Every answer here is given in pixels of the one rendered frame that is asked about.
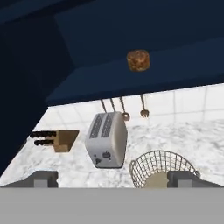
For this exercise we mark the hanging brass spoon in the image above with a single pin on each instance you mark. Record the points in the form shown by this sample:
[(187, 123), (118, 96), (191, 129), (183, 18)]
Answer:
[(124, 112)]

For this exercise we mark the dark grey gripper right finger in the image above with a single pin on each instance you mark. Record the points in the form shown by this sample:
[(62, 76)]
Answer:
[(181, 179)]

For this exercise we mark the wooden knife block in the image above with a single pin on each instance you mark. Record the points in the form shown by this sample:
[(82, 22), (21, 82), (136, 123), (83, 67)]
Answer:
[(59, 140)]

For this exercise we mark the brown bread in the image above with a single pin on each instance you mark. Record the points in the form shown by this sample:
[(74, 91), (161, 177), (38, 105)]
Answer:
[(138, 60)]

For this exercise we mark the dark blue wall cabinet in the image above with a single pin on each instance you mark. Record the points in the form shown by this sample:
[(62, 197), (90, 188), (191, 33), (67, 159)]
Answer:
[(87, 52)]

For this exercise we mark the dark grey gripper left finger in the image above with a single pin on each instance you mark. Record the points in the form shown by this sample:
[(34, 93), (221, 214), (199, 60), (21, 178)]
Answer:
[(43, 178)]

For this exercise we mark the hanging brass fork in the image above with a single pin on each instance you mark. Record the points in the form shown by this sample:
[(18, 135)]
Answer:
[(143, 109)]

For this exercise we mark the white toaster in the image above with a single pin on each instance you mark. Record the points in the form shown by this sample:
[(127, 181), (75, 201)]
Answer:
[(108, 140)]

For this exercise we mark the hanging brass utensil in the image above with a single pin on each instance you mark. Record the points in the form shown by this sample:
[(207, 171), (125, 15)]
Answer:
[(103, 106), (112, 105)]

